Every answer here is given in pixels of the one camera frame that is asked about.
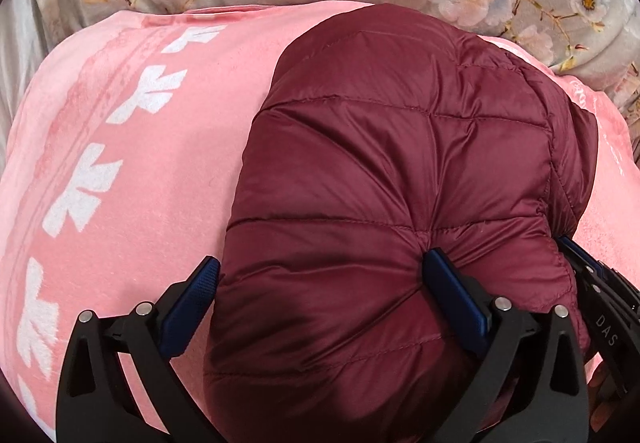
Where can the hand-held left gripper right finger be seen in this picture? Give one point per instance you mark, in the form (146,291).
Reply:
(457,295)

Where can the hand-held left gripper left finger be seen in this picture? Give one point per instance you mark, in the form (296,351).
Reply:
(192,303)

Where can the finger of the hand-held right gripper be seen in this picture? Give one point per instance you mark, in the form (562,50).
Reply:
(617,285)
(600,323)

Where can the maroon quilted puffer jacket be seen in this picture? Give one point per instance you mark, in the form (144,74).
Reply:
(390,203)

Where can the person's right hand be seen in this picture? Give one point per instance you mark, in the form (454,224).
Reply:
(600,388)

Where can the pink patterned blanket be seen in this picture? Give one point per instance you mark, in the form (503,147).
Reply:
(165,158)

